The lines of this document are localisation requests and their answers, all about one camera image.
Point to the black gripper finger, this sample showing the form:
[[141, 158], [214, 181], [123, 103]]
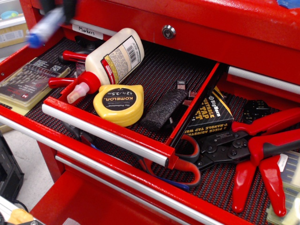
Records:
[[69, 10], [47, 5]]

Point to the small black usb dongle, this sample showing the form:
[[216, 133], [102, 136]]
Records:
[[181, 84]]

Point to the red black crimping tool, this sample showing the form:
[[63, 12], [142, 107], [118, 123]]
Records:
[[263, 138]]

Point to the white Markers label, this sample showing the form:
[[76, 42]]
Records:
[[87, 31]]

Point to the white glue bottle red cap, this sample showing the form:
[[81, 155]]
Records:
[[111, 63]]

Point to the black textured block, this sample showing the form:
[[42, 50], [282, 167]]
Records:
[[161, 111]]

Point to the yellow sponge object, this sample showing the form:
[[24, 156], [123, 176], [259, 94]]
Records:
[[20, 216]]

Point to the red upper small drawer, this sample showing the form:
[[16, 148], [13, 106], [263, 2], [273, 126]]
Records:
[[158, 73]]

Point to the red handled tool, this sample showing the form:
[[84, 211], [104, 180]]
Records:
[[64, 82]]

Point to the red grey scissors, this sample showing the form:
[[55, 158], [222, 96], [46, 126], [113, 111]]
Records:
[[185, 163]]

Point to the black box on floor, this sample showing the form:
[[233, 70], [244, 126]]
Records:
[[11, 176]]

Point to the red tool chest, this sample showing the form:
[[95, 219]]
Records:
[[249, 49]]

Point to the blue tape piece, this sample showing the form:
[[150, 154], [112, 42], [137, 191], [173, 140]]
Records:
[[289, 4]]

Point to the silver round chest lock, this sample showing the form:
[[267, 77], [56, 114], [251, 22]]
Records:
[[168, 32]]

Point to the blue white marker pen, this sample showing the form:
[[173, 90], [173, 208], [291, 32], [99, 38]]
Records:
[[45, 28]]

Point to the blue flat tool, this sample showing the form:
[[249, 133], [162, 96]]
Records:
[[176, 184]]

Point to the clear plastic bit case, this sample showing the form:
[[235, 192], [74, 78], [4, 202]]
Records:
[[289, 165]]

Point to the black yellow tap wrench box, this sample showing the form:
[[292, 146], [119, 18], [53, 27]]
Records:
[[213, 116]]

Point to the black crimper die plate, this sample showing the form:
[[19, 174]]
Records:
[[255, 109]]

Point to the red wide middle drawer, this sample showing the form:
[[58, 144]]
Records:
[[105, 174]]

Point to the yellow Komelon tape measure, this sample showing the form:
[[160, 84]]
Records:
[[120, 104]]

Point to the drill bit set case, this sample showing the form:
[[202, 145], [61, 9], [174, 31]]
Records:
[[22, 90]]

